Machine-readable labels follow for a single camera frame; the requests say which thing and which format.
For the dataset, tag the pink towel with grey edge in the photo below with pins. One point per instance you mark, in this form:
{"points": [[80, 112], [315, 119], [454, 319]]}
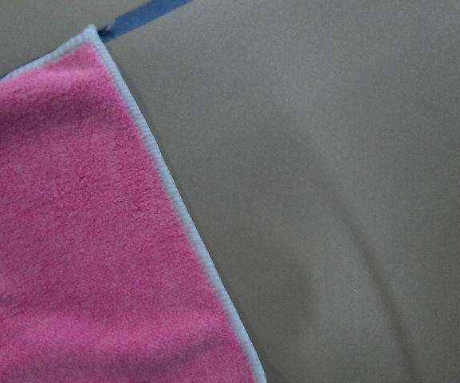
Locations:
{"points": [[103, 274]]}

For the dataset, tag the brown paper table cover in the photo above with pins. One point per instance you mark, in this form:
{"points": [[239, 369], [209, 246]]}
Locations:
{"points": [[317, 147]]}

